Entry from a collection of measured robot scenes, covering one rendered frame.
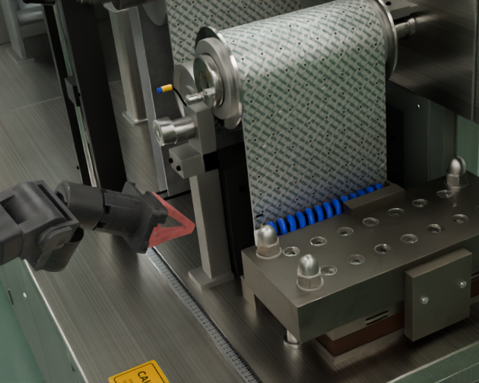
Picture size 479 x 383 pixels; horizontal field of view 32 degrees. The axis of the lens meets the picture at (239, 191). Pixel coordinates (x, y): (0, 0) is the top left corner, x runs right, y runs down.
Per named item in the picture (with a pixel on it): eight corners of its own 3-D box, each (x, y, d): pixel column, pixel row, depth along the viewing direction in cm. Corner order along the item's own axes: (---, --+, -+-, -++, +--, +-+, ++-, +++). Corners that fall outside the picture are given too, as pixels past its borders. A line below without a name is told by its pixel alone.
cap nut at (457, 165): (439, 182, 129) (439, 156, 126) (458, 175, 130) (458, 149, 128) (454, 191, 126) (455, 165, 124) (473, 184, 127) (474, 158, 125)
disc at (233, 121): (199, 105, 126) (189, 12, 118) (202, 104, 126) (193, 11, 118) (244, 146, 115) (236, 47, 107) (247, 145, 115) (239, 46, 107)
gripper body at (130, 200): (148, 256, 110) (97, 248, 106) (122, 223, 118) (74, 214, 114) (165, 212, 108) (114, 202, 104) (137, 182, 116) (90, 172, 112)
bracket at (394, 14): (366, 14, 126) (366, 1, 125) (398, 5, 128) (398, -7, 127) (385, 22, 122) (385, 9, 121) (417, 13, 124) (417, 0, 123)
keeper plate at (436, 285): (404, 334, 117) (404, 270, 111) (460, 309, 120) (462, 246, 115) (414, 343, 115) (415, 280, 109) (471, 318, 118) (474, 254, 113)
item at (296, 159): (254, 235, 123) (242, 123, 114) (385, 188, 131) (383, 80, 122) (255, 236, 123) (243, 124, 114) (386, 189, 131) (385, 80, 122)
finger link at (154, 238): (191, 256, 116) (132, 246, 111) (171, 234, 122) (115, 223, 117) (208, 213, 115) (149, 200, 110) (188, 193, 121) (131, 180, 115)
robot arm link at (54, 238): (49, 235, 98) (7, 185, 101) (14, 299, 103) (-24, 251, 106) (118, 216, 108) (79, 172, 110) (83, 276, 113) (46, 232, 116)
